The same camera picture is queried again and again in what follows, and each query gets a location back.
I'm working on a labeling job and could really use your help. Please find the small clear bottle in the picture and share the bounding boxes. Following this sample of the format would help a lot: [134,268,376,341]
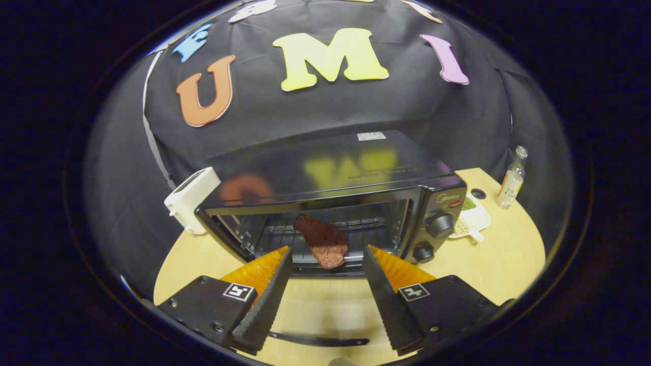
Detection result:
[497,145,528,210]

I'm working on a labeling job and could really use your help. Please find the black toaster oven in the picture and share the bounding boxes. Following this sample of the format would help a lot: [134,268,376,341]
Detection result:
[195,130,467,347]

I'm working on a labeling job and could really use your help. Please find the white toaster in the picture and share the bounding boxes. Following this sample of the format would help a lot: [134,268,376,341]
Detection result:
[164,167,222,235]

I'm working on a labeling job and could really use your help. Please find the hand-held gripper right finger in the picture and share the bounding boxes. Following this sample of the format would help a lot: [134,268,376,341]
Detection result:
[362,244,501,356]

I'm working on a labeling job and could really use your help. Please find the brown meat slice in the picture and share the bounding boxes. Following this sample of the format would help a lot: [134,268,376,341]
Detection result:
[293,214,349,269]

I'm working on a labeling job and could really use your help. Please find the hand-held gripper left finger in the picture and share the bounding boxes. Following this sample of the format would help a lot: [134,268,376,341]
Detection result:
[158,246,294,355]

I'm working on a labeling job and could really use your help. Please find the divided white spice dish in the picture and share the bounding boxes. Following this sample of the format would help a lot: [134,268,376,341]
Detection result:
[450,196,492,242]

